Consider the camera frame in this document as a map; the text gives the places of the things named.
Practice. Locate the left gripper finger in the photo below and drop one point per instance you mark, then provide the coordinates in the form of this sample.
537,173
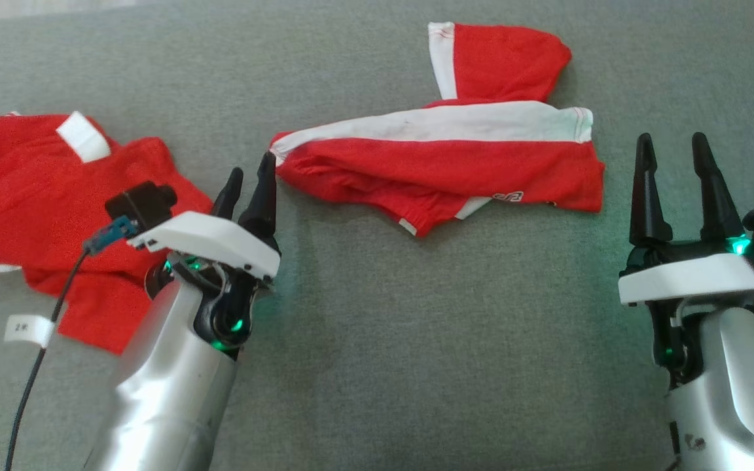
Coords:
264,203
230,199

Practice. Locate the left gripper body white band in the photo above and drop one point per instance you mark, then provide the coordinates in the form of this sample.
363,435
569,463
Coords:
220,245

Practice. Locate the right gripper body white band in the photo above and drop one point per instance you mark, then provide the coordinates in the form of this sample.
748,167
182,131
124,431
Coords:
684,278

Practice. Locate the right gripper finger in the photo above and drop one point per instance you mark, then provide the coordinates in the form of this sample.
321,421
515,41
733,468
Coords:
648,209
717,209

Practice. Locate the red shorts white side stripe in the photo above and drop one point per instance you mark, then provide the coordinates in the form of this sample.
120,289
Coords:
429,163

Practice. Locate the red basketball jersey white trim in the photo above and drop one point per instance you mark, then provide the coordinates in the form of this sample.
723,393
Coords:
23,196

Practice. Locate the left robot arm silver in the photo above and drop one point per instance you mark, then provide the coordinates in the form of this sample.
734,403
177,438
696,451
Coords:
167,405

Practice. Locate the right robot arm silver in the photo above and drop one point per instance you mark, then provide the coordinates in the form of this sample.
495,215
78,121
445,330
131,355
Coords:
737,392

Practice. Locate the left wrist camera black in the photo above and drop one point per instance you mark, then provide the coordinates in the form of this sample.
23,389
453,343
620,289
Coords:
138,203

